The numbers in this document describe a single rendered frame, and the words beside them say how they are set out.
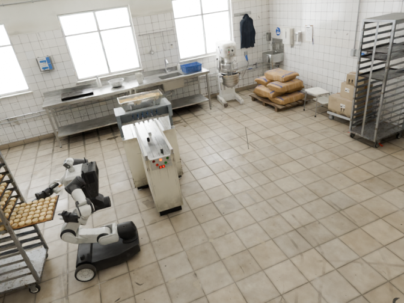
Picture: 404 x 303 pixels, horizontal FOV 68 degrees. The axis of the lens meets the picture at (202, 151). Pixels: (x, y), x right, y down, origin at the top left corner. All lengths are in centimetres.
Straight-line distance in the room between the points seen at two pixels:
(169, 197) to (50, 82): 415
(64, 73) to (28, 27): 99
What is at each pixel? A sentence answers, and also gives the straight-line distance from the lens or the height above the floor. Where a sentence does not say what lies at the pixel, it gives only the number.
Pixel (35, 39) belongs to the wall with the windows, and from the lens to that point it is 690.
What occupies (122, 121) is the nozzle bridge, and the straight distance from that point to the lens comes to 402.
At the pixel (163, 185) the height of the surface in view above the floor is 45.
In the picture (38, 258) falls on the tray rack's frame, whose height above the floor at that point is 15.
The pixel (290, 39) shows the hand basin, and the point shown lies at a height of 123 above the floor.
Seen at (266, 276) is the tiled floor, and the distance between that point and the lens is 311.
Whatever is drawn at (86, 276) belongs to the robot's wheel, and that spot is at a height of 5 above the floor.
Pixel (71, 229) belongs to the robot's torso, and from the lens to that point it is 333.
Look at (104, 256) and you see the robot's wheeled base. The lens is 339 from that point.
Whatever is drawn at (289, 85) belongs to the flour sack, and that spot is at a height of 50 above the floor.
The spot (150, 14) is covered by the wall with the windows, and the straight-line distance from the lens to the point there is 702.
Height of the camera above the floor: 242
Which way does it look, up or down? 28 degrees down
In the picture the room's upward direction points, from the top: 8 degrees counter-clockwise
